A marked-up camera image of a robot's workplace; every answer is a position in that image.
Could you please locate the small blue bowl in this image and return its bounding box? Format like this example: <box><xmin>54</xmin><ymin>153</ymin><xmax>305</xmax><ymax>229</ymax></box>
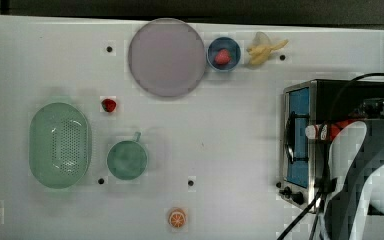
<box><xmin>207</xmin><ymin>37</ymin><xmax>241</xmax><ymax>72</ymax></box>

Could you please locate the red strawberry on table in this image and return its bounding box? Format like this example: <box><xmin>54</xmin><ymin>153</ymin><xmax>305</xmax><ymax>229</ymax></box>
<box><xmin>101</xmin><ymin>99</ymin><xmax>117</xmax><ymax>113</ymax></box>

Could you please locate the peeled banana toy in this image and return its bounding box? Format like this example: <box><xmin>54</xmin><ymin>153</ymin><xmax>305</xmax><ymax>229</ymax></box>
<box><xmin>246</xmin><ymin>32</ymin><xmax>288</xmax><ymax>66</ymax></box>

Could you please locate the green oval colander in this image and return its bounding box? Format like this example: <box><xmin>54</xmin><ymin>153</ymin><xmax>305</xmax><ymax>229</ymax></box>
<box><xmin>29</xmin><ymin>103</ymin><xmax>92</xmax><ymax>189</ymax></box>

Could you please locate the orange slice toy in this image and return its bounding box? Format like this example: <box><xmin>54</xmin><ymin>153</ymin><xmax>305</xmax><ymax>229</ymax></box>
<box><xmin>168</xmin><ymin>208</ymin><xmax>187</xmax><ymax>228</ymax></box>

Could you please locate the silver black toaster oven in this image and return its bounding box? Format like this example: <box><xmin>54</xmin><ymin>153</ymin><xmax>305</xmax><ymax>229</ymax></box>
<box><xmin>277</xmin><ymin>79</ymin><xmax>384</xmax><ymax>209</ymax></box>

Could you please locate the red ketchup bottle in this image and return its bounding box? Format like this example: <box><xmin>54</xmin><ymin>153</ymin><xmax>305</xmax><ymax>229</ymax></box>
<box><xmin>305</xmin><ymin>119</ymin><xmax>365</xmax><ymax>142</ymax></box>

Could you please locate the grey round plate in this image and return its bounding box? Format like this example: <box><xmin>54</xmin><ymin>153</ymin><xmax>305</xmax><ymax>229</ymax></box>
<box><xmin>128</xmin><ymin>18</ymin><xmax>206</xmax><ymax>97</ymax></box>

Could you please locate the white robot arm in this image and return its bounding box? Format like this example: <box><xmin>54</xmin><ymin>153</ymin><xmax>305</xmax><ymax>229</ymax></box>
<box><xmin>320</xmin><ymin>119</ymin><xmax>384</xmax><ymax>240</ymax></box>

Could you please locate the strawberry in blue bowl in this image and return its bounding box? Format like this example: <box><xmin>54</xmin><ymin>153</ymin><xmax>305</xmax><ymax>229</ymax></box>
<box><xmin>214</xmin><ymin>49</ymin><xmax>231</xmax><ymax>65</ymax></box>

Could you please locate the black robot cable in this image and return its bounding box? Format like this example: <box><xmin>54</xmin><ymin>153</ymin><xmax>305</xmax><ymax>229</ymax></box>
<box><xmin>276</xmin><ymin>72</ymin><xmax>384</xmax><ymax>240</ymax></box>

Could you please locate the green cup with handle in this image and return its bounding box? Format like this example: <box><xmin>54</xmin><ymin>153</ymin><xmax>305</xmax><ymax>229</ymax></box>
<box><xmin>107</xmin><ymin>132</ymin><xmax>148</xmax><ymax>181</ymax></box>

